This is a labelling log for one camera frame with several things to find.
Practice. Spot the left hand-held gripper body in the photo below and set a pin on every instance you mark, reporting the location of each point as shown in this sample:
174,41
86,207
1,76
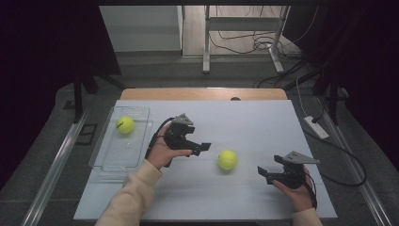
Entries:
177,138

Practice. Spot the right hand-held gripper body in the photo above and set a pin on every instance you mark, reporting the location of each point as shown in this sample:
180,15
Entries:
291,177

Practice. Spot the plain yellow tennis ball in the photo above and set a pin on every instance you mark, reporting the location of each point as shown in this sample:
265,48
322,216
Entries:
227,160

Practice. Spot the yellow tennis ball dark mark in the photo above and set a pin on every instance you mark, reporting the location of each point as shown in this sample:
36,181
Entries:
125,125

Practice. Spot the clear plastic container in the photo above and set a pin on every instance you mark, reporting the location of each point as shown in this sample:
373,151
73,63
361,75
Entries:
122,153

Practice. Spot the person's left hand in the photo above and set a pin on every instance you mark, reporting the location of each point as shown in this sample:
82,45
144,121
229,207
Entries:
161,152

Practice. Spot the person's right hand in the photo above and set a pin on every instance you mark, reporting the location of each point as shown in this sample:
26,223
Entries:
301,197

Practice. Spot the white power strip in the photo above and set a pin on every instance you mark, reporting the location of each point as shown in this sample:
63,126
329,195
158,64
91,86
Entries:
316,128

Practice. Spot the black stand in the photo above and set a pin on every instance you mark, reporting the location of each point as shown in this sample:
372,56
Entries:
77,97
333,100

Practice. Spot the white cabinet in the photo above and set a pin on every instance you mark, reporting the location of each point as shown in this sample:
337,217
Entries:
141,28

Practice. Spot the black curtain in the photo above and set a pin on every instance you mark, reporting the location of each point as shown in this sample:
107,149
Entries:
370,62
37,62

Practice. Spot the aluminium floor rail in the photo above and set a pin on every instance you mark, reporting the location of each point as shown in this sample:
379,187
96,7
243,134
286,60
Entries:
53,175
367,188

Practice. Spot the white metal desk frame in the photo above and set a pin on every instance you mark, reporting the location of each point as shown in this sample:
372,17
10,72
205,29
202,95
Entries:
241,23

